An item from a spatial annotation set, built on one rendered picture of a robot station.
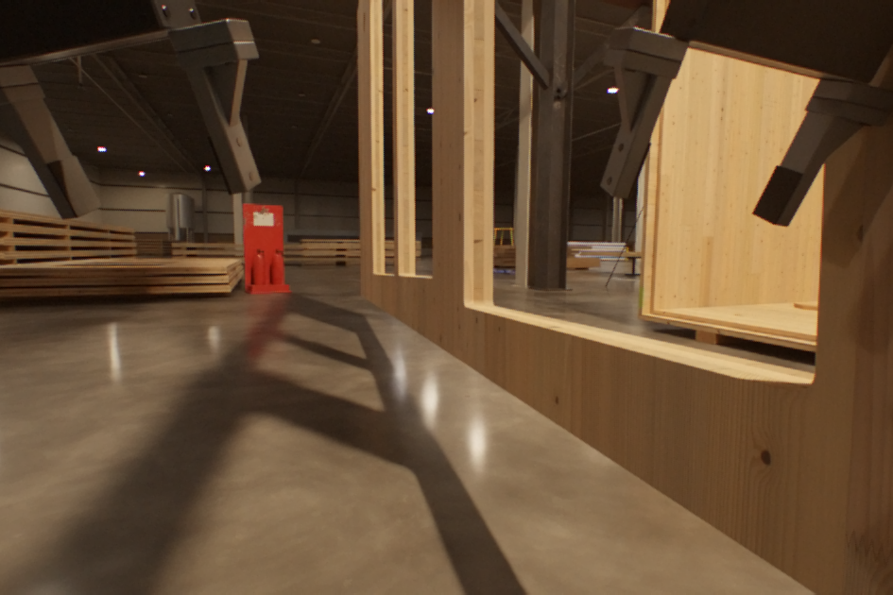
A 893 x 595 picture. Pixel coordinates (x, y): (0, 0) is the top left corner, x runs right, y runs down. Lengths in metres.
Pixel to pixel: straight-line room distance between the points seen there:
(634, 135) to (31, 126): 0.41
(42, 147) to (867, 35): 0.54
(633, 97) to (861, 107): 0.16
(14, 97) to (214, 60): 0.15
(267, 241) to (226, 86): 7.68
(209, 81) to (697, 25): 0.30
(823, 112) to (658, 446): 0.39
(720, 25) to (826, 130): 0.12
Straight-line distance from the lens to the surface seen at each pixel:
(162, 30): 0.35
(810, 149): 0.44
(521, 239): 8.96
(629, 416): 0.68
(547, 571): 1.19
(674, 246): 4.66
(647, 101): 0.35
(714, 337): 4.04
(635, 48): 0.34
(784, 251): 5.86
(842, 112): 0.43
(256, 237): 7.97
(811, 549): 0.53
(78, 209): 0.44
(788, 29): 0.38
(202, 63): 0.35
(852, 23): 0.41
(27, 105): 0.44
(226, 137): 0.36
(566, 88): 8.99
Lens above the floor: 0.69
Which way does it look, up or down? 6 degrees down
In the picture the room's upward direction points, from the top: 1 degrees clockwise
